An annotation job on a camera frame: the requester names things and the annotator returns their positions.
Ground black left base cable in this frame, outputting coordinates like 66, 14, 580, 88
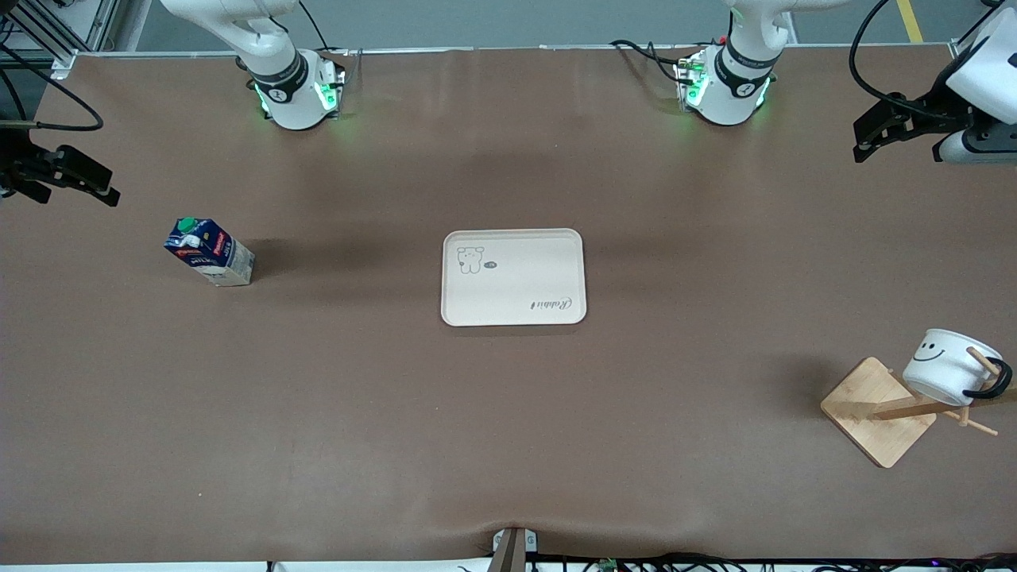
609, 40, 700, 86

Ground blue white milk carton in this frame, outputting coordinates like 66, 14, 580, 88
164, 216, 256, 288

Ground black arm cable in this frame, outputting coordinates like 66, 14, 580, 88
0, 44, 105, 133
848, 0, 966, 122

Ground wooden cup rack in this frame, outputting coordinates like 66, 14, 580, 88
820, 347, 1017, 470

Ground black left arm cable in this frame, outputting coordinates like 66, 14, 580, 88
848, 0, 966, 122

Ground black right base cable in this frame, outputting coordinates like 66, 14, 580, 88
298, 0, 331, 52

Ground grey aluminium frame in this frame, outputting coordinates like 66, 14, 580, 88
0, 0, 152, 80

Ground cream plastic tray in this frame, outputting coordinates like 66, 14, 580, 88
441, 229, 588, 327

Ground white smiley mug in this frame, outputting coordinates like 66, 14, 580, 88
902, 328, 1014, 408

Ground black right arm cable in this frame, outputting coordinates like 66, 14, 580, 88
0, 44, 105, 133

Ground black base cable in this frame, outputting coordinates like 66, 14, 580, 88
609, 40, 700, 86
298, 0, 331, 52

